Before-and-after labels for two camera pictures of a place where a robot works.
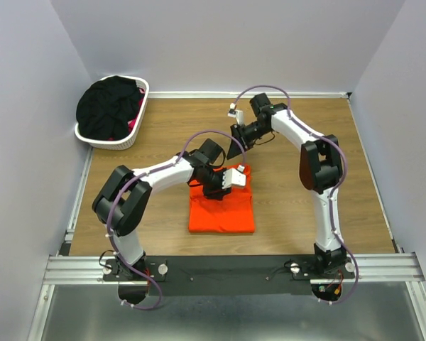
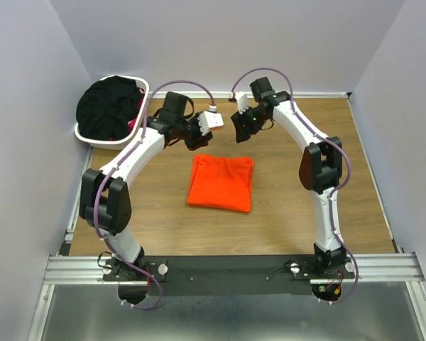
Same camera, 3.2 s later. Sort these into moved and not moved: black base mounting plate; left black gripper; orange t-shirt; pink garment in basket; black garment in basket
Moved: orange t-shirt; left black gripper
Not moved: black base mounting plate; black garment in basket; pink garment in basket
